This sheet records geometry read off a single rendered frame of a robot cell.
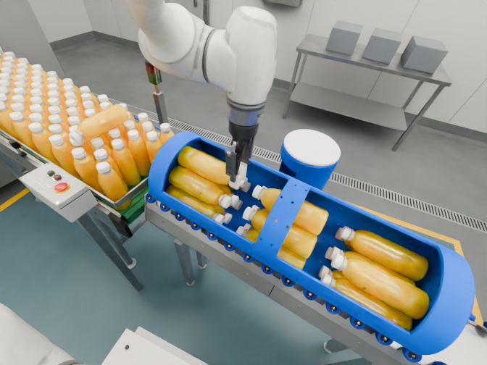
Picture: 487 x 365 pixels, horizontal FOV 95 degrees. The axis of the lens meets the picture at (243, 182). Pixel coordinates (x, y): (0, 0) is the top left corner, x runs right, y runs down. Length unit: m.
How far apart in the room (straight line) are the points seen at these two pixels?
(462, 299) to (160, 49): 0.79
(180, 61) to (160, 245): 1.62
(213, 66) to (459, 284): 0.69
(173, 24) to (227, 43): 0.09
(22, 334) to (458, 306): 0.75
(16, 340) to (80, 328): 1.50
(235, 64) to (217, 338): 1.55
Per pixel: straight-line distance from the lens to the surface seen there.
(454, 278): 0.71
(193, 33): 0.49
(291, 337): 1.77
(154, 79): 1.29
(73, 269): 2.09
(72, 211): 0.93
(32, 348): 0.43
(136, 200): 1.06
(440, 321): 0.70
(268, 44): 0.46
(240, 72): 0.46
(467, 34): 4.02
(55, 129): 1.17
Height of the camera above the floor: 1.70
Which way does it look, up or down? 48 degrees down
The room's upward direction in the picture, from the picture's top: 8 degrees clockwise
